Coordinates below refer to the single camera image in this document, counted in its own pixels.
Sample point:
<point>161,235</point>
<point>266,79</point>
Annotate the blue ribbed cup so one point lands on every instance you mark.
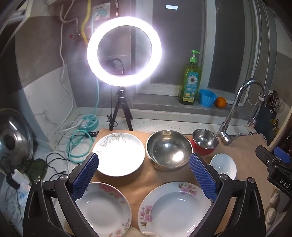
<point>207,99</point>

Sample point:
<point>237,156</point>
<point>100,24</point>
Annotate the black scissors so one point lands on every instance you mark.
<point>272,98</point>

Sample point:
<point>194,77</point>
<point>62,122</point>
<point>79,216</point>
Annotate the dark blue utensil holder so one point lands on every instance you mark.
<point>267,123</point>

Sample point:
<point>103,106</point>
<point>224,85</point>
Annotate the orange fruit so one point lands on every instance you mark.
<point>221,102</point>

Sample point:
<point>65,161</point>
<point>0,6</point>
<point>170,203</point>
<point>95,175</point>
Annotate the dark green cloth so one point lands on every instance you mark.
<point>36,168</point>

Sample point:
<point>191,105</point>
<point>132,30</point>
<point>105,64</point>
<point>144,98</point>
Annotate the large steel bowl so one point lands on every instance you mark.
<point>168,148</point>

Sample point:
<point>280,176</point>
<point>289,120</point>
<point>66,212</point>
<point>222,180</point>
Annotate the window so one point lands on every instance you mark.
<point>173,34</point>

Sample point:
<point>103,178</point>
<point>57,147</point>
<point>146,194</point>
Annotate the metal pipe with red valve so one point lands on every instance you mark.
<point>76,35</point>

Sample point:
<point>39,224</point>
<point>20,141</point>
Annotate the green dish soap bottle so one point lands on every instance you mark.
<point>190,84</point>

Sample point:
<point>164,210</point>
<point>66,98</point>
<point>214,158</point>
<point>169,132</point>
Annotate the white charger adapter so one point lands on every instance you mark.
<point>19,179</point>

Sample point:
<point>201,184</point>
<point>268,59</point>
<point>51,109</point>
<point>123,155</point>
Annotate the small pale blue bowl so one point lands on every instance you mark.
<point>224,164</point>

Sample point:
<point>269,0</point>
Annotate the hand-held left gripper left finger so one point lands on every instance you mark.
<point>85,175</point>

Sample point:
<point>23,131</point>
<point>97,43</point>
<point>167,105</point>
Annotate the steel pot lid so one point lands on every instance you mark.
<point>13,127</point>

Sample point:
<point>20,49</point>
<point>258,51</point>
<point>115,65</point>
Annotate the wooden shelf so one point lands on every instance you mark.
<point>277,139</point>

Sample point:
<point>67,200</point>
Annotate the black studded bar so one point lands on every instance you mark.
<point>93,133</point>

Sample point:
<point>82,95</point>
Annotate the red steel bowl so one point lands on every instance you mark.
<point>204,139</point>

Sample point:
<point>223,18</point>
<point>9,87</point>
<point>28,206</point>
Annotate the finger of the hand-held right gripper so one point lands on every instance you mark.
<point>282,156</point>
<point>265,156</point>

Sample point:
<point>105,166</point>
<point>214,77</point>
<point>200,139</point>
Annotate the white plate with leaf print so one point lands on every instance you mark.
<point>118,155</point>

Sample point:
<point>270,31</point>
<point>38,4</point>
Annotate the orange towel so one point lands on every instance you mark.
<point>141,182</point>

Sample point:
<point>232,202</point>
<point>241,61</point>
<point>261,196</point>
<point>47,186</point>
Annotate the chrome faucet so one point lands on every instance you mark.
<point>235,100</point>

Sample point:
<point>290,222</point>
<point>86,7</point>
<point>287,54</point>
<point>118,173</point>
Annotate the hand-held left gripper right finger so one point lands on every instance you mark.
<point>202,175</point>

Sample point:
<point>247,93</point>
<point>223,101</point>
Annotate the white plate with pink flowers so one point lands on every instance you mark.
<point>175,209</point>
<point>102,212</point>

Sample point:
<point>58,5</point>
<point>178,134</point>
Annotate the round teal power strip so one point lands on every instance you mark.
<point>91,120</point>

